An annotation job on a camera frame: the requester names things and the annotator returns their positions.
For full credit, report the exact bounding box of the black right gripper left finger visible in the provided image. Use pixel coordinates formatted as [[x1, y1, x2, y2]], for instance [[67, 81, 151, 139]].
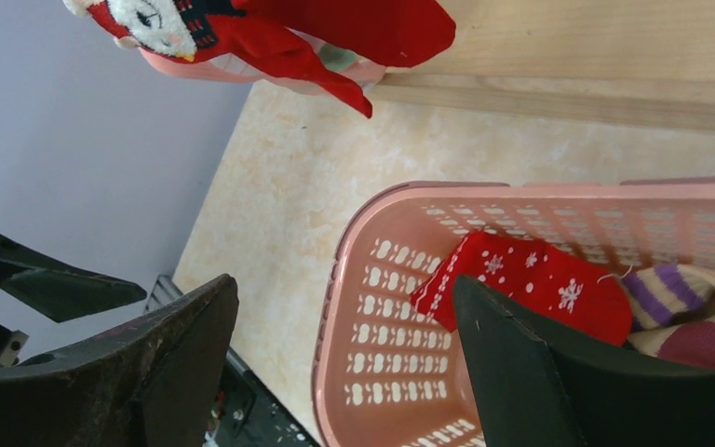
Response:
[[0, 275, 239, 446]]

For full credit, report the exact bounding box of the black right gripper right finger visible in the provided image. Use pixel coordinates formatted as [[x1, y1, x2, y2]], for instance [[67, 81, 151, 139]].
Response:
[[453, 276, 715, 446]]

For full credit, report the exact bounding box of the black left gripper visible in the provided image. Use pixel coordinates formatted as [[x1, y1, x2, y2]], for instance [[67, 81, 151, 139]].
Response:
[[0, 234, 147, 367]]

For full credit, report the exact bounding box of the red patterned sock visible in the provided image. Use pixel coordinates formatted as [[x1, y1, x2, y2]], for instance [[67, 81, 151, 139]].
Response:
[[410, 230, 633, 346]]

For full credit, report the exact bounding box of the pink plastic laundry basket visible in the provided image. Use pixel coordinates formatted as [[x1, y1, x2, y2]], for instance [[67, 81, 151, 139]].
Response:
[[312, 178, 715, 446]]

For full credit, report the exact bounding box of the striped maroon purple sock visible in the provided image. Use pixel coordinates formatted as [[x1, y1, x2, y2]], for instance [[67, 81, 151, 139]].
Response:
[[621, 264, 715, 369]]

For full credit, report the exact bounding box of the red plain sock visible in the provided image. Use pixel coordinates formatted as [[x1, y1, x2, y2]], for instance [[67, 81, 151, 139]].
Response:
[[242, 0, 456, 68]]

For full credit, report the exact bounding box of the red snowman face sock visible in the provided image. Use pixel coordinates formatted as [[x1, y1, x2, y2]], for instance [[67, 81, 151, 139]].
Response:
[[64, 1, 372, 117]]

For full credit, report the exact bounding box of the pink sock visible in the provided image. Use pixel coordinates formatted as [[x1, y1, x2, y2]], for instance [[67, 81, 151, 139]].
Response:
[[140, 32, 386, 95]]

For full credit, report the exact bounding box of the wooden drying rack frame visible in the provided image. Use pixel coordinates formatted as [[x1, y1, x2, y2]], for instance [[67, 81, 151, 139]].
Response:
[[371, 0, 715, 132]]

